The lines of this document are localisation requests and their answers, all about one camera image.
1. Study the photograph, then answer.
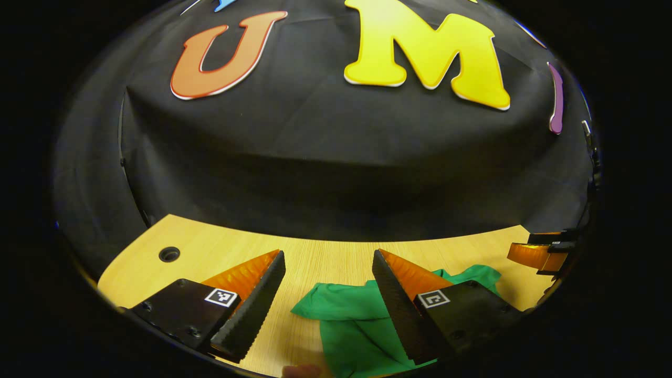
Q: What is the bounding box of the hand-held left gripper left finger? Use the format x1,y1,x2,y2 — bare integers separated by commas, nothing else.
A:
123,249,287,364

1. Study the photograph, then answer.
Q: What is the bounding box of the black backdrop cloth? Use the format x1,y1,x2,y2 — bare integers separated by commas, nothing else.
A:
52,0,596,279

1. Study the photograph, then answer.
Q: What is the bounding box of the green T-shirt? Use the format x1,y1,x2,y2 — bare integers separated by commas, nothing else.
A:
290,264,502,378

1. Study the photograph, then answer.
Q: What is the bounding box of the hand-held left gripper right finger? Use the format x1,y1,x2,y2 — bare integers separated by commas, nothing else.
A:
372,249,526,365

